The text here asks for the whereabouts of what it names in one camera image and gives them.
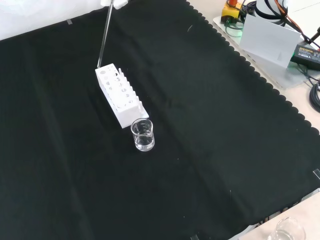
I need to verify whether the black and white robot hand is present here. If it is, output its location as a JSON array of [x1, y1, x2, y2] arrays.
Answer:
[[100, 0, 129, 10]]

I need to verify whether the clear glass rod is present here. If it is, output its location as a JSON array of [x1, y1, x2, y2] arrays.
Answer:
[[96, 3, 114, 69]]

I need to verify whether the white card board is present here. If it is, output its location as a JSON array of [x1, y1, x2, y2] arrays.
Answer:
[[239, 14, 302, 69]]

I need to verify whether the orange cable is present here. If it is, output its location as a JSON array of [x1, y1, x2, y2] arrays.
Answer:
[[274, 0, 305, 35]]

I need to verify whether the black table cloth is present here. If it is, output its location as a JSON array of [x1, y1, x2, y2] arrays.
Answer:
[[0, 0, 320, 240]]

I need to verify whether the green cable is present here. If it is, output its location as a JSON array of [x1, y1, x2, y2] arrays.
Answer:
[[224, 20, 245, 39]]

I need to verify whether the yellow stop button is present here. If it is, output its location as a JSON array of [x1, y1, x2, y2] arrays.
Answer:
[[222, 0, 245, 25]]

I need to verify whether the black power adapter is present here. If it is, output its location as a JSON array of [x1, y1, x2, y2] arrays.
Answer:
[[289, 42, 320, 68]]

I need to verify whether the coiled black cable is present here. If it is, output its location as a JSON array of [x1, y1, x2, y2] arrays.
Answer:
[[309, 79, 320, 112]]

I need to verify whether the white test tube rack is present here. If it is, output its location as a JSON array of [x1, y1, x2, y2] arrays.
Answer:
[[94, 63, 150, 129]]

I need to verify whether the small clear glass beaker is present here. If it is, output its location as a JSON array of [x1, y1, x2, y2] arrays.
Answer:
[[130, 118, 156, 152]]

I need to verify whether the clear round glass flask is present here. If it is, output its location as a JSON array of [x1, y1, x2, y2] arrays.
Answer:
[[268, 216, 307, 240]]

